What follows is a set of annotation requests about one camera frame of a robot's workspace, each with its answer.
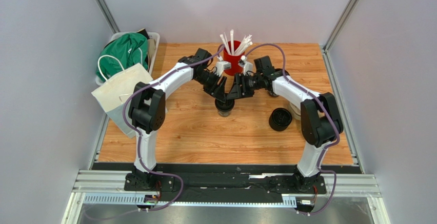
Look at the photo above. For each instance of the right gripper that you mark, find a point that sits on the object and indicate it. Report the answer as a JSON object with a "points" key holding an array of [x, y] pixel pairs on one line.
{"points": [[242, 84]]}

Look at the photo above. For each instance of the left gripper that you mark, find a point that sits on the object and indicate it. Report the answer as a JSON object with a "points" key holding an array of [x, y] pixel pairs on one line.
{"points": [[220, 92]]}

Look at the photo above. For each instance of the stack of black lids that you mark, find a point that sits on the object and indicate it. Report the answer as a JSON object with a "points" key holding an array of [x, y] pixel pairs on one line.
{"points": [[280, 119]]}

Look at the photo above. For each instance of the stack of black cups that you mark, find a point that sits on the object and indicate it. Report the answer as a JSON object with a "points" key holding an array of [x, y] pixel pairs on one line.
{"points": [[278, 72]]}

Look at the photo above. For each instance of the white paper bag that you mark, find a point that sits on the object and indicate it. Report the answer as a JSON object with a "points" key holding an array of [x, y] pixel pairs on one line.
{"points": [[115, 91]]}

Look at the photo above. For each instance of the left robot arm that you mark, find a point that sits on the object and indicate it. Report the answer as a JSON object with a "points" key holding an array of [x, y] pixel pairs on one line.
{"points": [[145, 110]]}

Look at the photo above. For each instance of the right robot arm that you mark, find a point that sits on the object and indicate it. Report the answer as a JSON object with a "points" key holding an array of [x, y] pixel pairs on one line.
{"points": [[321, 123]]}

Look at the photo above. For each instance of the red straw cup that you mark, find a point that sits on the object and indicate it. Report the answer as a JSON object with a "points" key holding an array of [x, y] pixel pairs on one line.
{"points": [[234, 60]]}

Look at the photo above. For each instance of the white wrapped straws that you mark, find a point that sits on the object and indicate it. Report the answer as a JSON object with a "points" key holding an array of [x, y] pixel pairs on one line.
{"points": [[234, 46]]}

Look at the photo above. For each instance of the cardboard cup carrier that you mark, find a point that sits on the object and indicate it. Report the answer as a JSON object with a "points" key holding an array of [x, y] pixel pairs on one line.
{"points": [[295, 111]]}

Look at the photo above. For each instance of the white plastic bin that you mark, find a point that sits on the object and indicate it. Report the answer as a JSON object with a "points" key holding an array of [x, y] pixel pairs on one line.
{"points": [[153, 41]]}

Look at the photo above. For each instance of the green cloth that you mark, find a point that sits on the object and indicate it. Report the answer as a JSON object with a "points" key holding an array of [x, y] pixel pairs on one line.
{"points": [[122, 53]]}

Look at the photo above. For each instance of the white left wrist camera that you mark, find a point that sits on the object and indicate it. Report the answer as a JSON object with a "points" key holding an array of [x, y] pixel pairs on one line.
{"points": [[221, 65]]}

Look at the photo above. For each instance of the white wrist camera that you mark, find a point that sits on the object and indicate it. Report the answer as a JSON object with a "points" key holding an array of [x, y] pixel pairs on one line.
{"points": [[246, 65], [221, 65]]}

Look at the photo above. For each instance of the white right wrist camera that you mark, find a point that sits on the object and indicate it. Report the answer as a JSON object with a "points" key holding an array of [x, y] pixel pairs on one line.
{"points": [[246, 65]]}

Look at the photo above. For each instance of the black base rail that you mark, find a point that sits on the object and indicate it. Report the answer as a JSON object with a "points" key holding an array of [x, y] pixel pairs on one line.
{"points": [[219, 185]]}

